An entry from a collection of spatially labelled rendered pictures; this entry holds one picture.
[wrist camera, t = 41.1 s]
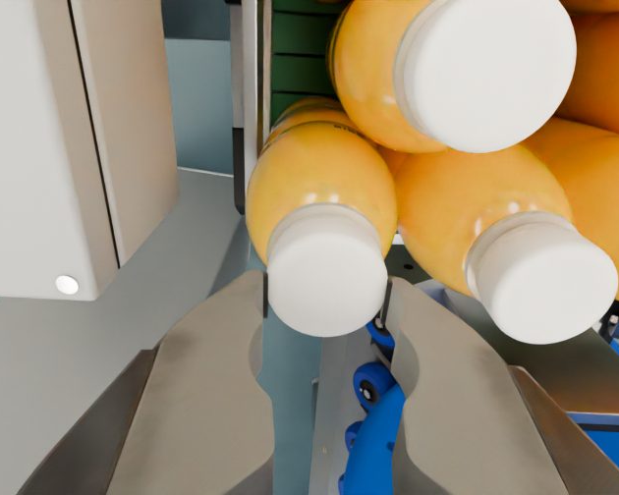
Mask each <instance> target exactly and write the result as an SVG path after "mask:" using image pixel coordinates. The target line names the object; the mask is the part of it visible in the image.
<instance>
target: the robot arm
mask: <svg viewBox="0 0 619 495"><path fill-rule="evenodd" d="M387 277H388V279H387V285H386V291H385V297H384V302H383V305H382V307H381V308H380V324H385V326H386V328H387V330H388V331H389V332H390V334H391V335H392V337H393V339H394V342H395V349H394V354H393V358H392V363H391V368H390V370H391V373H392V375H393V377H394V378H395V379H396V381H397V382H398V384H399V385H400V387H401V389H402V391H403V393H404V396H405V398H406V402H405V404H404V407H403V410H402V414H401V419H400V423H399V427H398V432H397V436H396V440H395V444H394V449H393V453H392V458H391V462H392V483H393V495H619V467H618V466H616V465H615V464H614V463H613V462H612V461H611V460H610V459H609V458H608V457H607V456H606V454H605V453H604V452H603V451H602V450H601V449H600V448H599V447H598V446H597V445H596V444H595V443H594V442H593V441H592V440H591V439H590V438H589V436H588V435H587V433H586V432H585V431H584V430H583V429H582V428H581V427H580V426H579V425H578V424H577V423H576V422H575V421H574V420H573V419H572V418H571V417H569V416H568V415H567V413H566V412H565V411H564V410H563V409H562V408H561V407H560V406H559V405H558V404H557V403H556V402H555V401H554V400H553V399H552V398H551V397H550V396H549V395H548V394H547V392H546V391H545V390H544V389H543V388H542V387H541V386H540V385H539V384H538V383H537V382H536V381H535V380H534V379H533V378H532V377H531V376H530V375H529V373H528V372H527V371H526V370H525V369H524V368H523V367H522V366H515V365H508V364H507V363H506V362H505V360H504V359H503V358H502V357H501V356H500V355H499V354H498V353H497V352H496V351H495V350H494V349H493V348H492V347H491V346H490V345H489V344H488V343H487V342H486V341H485V339H484V338H483V337H482V336H481V335H480V334H478V333H477V332H476V331H475V330H474V329H473V328H472V327H471V326H469V325H468V324H467V323H466V322H464V321H463V320H462V319H460V318H459V317H458V316H456V315H455V314H454V313H452V312H451V311H450V310H448V309H447V308H445V307H444V306H442V305H441V304H440V303H438V302H436V301H435V300H434V299H432V298H431V297H429V296H428V295H427V294H425V293H424V292H422V291H421V290H420V289H418V288H417V287H415V286H414V285H413V284H411V283H410V282H408V281H407V280H405V279H403V278H400V277H396V276H387ZM267 313H268V273H266V271H260V270H258V269H251V270H249V271H247V272H246V273H244V274H243V275H241V276H240V277H238V278H237V279H235V280H234V281H232V282H231V283H229V284H228V285H227V286H225V287H224V288H222V289H221V290H219V291H218V292H216V293H215V294H213V295H212V296H211V297H209V298H208V299H206V300H205V301H203V302H202V303H200V304H199V305H197V306H196V307H194V308H193V309H192V310H190V311H189V312H188V313H187V314H185V315H184V316H183V317H182V318H181V319H180V320H178V321H177V322H176V323H175V324H174V325H173V326H172V327H171V328H170V329H169V330H168V331H167V333H166V334H165V335H164V336H163V337H162V338H161V339H160V340H159V342H158V343H157V344H156V345H155V346H154V347H153V349H152V350H140V351H139V352H138V354H137V355H136V356H135V357H134V358H133V359H132V360H131V361H130V362H129V364H128V365H127V366H126V367H125V368H124V369H123V370H122V371H121V372H120V374H119V375H118V376H117V377H116V378H115V379H114V380H113V381H112V383H111V384H110V385H109V386H108V387H107V388H106V389H105V390H104V391H103V393H102V394H101V395H100V396H99V397H98V398H97V399H96V400H95V401H94V403H93V404H92V405H91V406H90V407H89V408H88V409H87V410H86V411H85V413H84V414H83V415H82V416H81V417H80V418H79V419H78V421H77V422H76V423H75V424H74V425H73V426H72V427H71V428H70V429H69V431H68V432H67V433H66V434H65V435H64V436H63V437H62V438H61V439H60V441H59V442H58V443H57V444H56V445H55V446H54V447H53V448H52V450H51V451H50V452H49V453H48V454H47V455H46V456H45V458H44V459H43V460H42V461H41V462H40V464H39V465H38V466H37V467H36V469H35V470H34V471H33V472H32V474H31V475H30V476H29V478H28V479H27V481H26V482H25V483H24V485H23V486H22V487H21V489H20V490H19V491H18V493H17V494H16V495H273V477H274V428H273V414H272V403H271V400H270V398H269V396H268V395H267V394H266V393H265V392H264V391H263V389H262V388H261V387H260V386H259V385H258V383H257V382H256V380H255V378H256V376H257V375H258V373H259V372H260V370H261V368H262V320H263V318H267Z"/></svg>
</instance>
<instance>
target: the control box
mask: <svg viewBox="0 0 619 495"><path fill-rule="evenodd" d="M179 199H180V190H179V179H178V169H177V159H176V149H175V140H174V130H173V119H172V109H171V99H170V89H169V80H168V70H167V59H166V49H165V39H164V29H163V20H162V10H161V0H0V297H12V298H33V299H52V300H73V301H94V300H96V299H97V298H98V297H99V296H100V295H101V294H102V293H103V292H104V290H105V289H106V288H107V287H108V286H109V284H110V283H111V282H112V281H113V280H114V278H115V277H116V276H117V274H118V270H119V269H120V268H121V266H123V265H124V264H125V263H126V262H127V261H128V260H129V259H130V258H131V256H132V255H133V254H134V253H135V252H136V250H137V249H138V248H139V247H140V246H141V244H142V243H143V242H144V241H145V240H146V238H147V237H148V236H149V235H150V234H151V233H152V231H153V230H154V229H155V228H156V227H157V225H158V224H159V223H160V222H161V221H162V220H163V218H164V217H165V216H166V215H167V214H168V213H169V211H170V210H171V209H172V208H173V207H174V205H175V204H176V203H177V202H178V201H179Z"/></svg>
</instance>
